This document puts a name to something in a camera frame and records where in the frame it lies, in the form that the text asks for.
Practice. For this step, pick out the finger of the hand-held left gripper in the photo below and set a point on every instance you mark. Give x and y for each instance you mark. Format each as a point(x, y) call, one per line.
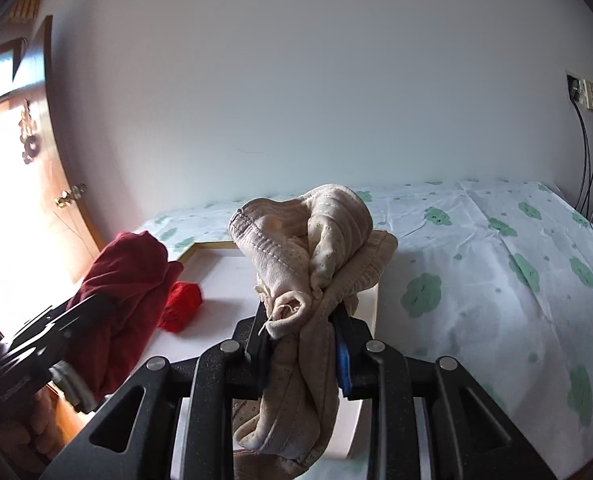
point(61, 327)

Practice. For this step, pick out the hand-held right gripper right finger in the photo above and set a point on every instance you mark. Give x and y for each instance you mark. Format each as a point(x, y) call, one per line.
point(344, 367)

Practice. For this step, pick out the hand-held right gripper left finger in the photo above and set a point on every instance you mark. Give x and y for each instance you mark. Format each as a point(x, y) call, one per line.
point(256, 360)

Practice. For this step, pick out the red underwear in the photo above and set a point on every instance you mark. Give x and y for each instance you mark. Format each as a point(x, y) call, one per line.
point(121, 285)
point(181, 307)

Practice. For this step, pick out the shallow cardboard tray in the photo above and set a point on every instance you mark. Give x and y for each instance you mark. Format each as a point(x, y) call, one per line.
point(216, 280)

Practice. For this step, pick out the beige underwear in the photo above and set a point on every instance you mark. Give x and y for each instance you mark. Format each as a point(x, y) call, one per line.
point(301, 240)

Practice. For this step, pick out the person's left hand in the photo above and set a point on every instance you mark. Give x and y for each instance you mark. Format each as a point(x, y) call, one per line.
point(36, 430)

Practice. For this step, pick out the brass door knob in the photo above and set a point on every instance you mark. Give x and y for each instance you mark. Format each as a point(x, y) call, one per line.
point(69, 196)

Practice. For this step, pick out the cloud print tablecloth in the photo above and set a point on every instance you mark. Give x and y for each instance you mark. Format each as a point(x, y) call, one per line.
point(476, 285)

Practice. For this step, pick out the wooden door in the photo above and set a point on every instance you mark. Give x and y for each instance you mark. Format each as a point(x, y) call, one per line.
point(59, 160)

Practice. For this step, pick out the wall outlet with plugs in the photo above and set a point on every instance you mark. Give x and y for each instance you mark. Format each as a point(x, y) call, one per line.
point(587, 94)

